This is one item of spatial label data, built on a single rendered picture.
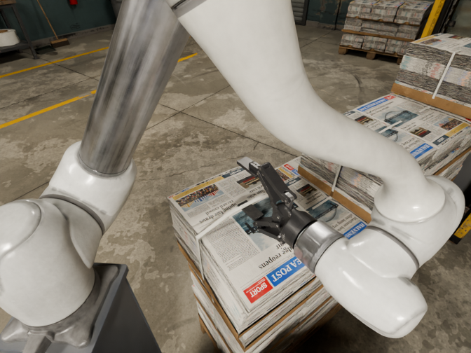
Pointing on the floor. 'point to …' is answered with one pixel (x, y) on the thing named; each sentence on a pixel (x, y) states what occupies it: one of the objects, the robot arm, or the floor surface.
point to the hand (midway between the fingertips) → (244, 184)
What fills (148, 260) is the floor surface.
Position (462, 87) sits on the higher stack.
